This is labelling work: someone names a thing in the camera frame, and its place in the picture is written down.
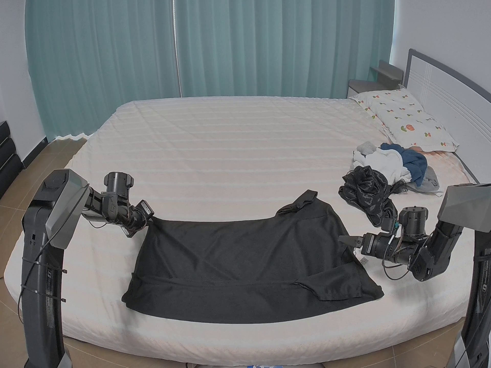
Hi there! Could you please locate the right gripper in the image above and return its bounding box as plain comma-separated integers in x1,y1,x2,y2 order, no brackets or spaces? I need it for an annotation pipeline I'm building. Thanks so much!
338,232,396,262

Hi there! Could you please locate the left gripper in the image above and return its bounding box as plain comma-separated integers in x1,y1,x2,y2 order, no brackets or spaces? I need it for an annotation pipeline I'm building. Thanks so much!
123,200,155,239

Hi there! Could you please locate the black T-shirt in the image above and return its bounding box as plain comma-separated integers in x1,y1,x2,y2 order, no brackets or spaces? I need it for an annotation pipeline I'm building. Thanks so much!
121,190,385,326

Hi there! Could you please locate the pile of clothes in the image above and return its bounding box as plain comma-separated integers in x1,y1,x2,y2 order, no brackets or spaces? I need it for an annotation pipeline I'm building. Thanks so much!
353,140,443,198

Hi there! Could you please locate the bed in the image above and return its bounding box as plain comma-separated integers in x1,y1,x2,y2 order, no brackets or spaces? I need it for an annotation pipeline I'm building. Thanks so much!
4,48,491,363

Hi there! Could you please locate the black shiny garment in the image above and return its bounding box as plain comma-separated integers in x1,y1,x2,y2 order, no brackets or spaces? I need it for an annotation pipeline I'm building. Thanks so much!
338,166,399,227

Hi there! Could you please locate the white printed pillow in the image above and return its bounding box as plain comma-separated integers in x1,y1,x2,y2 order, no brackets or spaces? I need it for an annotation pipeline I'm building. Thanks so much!
351,88,460,153

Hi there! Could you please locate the black chest of drawers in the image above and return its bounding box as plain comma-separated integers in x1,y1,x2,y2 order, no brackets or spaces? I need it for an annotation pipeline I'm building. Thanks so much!
0,120,20,200

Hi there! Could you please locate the grey bedside table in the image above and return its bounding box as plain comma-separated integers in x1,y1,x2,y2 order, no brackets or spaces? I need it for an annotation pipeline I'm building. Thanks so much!
348,60,404,99

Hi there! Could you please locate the blue-green curtain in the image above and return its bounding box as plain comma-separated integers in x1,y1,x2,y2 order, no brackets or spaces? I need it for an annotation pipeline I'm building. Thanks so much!
23,0,181,141
173,0,396,99

